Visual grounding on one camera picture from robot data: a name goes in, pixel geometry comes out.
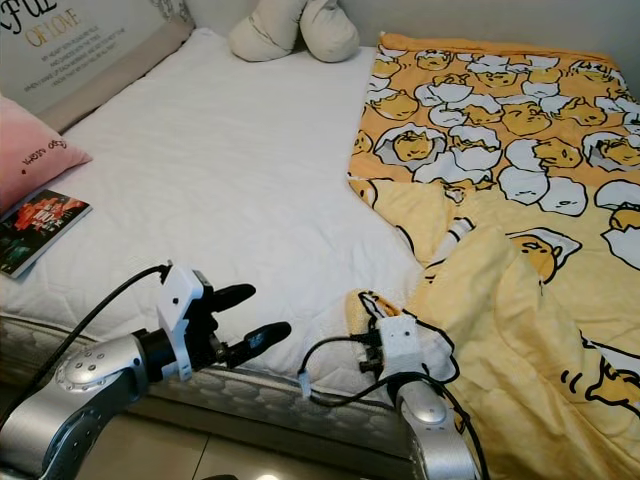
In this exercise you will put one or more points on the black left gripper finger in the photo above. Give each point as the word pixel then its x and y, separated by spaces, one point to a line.
pixel 265 340
pixel 235 296

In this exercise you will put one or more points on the dark cover book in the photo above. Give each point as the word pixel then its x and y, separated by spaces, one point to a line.
pixel 45 230

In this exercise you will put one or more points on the pink sheep print pillow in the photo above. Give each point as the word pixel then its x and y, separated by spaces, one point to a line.
pixel 30 150

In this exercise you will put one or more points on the yellow cartoon print blanket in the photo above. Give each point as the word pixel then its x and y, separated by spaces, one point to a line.
pixel 490 120

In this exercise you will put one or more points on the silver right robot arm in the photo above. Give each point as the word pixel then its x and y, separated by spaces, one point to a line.
pixel 430 430

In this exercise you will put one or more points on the grey quilted bed base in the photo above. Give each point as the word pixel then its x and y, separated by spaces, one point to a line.
pixel 260 410

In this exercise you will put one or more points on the white quilted mattress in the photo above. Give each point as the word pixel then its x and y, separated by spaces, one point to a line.
pixel 220 170

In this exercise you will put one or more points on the beige plush toy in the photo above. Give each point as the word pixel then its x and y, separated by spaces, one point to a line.
pixel 270 35

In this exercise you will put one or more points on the grey printed headboard cushion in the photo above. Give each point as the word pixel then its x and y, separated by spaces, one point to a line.
pixel 80 60

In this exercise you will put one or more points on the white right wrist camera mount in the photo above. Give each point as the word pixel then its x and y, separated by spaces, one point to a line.
pixel 400 342

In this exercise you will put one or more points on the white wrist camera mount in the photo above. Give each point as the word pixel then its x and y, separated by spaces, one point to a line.
pixel 182 305
pixel 400 342

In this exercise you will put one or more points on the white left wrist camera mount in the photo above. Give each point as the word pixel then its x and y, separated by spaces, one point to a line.
pixel 182 305

